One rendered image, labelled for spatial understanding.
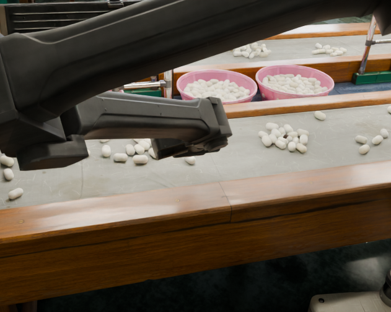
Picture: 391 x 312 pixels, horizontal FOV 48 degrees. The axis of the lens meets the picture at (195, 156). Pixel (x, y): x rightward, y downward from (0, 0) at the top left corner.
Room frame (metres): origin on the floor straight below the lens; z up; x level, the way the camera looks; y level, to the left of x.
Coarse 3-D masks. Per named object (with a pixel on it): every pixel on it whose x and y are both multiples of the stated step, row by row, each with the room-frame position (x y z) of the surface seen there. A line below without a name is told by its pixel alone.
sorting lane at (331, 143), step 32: (256, 128) 1.10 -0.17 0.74; (320, 128) 1.12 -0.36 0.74; (352, 128) 1.13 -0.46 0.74; (384, 128) 1.14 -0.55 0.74; (96, 160) 0.90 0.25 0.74; (128, 160) 0.91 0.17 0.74; (160, 160) 0.92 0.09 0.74; (224, 160) 0.93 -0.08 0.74; (256, 160) 0.93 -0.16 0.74; (288, 160) 0.94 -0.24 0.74; (320, 160) 0.95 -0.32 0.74; (352, 160) 0.95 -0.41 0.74; (0, 192) 0.76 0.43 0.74; (32, 192) 0.77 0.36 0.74; (64, 192) 0.77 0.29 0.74; (96, 192) 0.78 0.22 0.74; (128, 192) 0.78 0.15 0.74
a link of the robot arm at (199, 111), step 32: (96, 96) 0.43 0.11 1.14; (128, 96) 0.48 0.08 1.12; (64, 128) 0.39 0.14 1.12; (96, 128) 0.40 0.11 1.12; (128, 128) 0.45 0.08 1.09; (160, 128) 0.50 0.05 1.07; (192, 128) 0.57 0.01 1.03; (224, 128) 0.63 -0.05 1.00; (32, 160) 0.33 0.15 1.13; (64, 160) 0.36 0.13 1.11
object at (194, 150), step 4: (188, 148) 0.75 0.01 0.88; (192, 148) 0.73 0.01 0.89; (196, 148) 0.72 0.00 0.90; (188, 152) 0.76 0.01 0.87; (192, 152) 0.76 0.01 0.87; (196, 152) 0.76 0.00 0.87; (200, 152) 0.76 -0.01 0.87; (204, 152) 0.76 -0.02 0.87; (208, 152) 0.77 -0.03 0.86; (172, 156) 0.76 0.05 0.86; (176, 156) 0.75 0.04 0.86
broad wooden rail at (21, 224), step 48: (144, 192) 0.75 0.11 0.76; (192, 192) 0.76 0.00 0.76; (240, 192) 0.77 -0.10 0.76; (288, 192) 0.77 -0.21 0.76; (336, 192) 0.78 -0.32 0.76; (384, 192) 0.81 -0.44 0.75; (0, 240) 0.59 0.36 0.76; (48, 240) 0.61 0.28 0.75; (96, 240) 0.63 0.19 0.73; (144, 240) 0.66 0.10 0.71; (192, 240) 0.69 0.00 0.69; (240, 240) 0.72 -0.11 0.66; (288, 240) 0.75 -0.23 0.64; (336, 240) 0.79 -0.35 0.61; (0, 288) 0.58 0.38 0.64; (48, 288) 0.61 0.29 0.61; (96, 288) 0.63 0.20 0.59
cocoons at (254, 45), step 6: (240, 48) 1.77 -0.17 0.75; (246, 48) 1.78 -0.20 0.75; (258, 48) 1.75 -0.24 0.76; (264, 48) 1.76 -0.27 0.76; (318, 48) 1.83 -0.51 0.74; (324, 48) 1.81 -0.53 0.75; (336, 48) 1.80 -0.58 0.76; (342, 48) 1.80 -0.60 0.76; (234, 54) 1.69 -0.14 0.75; (240, 54) 1.69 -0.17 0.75; (246, 54) 1.69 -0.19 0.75; (252, 54) 1.67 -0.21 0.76; (264, 54) 1.69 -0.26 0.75; (330, 54) 1.73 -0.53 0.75; (336, 54) 1.73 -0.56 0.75
